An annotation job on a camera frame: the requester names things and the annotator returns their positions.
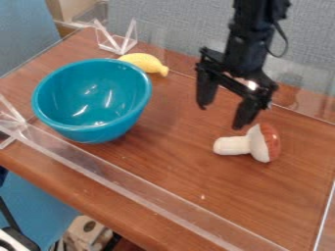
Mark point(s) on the yellow toy banana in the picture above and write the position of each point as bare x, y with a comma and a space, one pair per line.
147, 62

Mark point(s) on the clear acrylic left bracket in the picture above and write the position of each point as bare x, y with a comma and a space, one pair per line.
11, 121

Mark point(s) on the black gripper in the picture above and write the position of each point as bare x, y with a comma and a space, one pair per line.
254, 86

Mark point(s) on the clear acrylic back barrier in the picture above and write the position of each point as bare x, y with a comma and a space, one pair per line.
307, 87

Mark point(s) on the clear acrylic barrier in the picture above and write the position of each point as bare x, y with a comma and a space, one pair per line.
307, 87
184, 213

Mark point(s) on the clear acrylic corner bracket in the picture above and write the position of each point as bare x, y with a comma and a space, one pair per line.
114, 43

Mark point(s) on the white block under table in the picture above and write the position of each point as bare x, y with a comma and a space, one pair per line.
86, 235

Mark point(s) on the clear acrylic front barrier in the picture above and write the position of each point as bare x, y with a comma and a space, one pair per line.
184, 213

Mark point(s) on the blue bowl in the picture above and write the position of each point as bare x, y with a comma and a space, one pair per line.
92, 99

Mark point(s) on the white brown toy mushroom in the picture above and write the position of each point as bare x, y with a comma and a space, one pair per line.
260, 143

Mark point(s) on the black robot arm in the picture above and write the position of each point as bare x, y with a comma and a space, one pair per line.
236, 68

